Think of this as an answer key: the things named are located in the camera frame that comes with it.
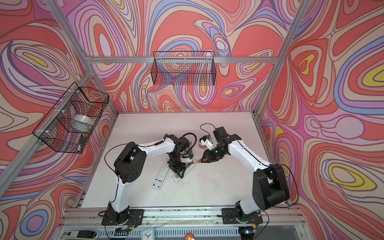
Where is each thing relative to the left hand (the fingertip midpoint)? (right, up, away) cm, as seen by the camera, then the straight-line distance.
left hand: (181, 173), depth 87 cm
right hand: (+14, +7, -6) cm, 16 cm away
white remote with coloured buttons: (-12, -1, -1) cm, 12 cm away
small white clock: (-14, -21, -20) cm, 32 cm away
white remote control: (-3, -2, -3) cm, 5 cm away
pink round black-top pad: (+12, +15, +11) cm, 22 cm away
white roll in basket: (-47, +29, -17) cm, 58 cm away
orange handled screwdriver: (+10, +9, -5) cm, 14 cm away
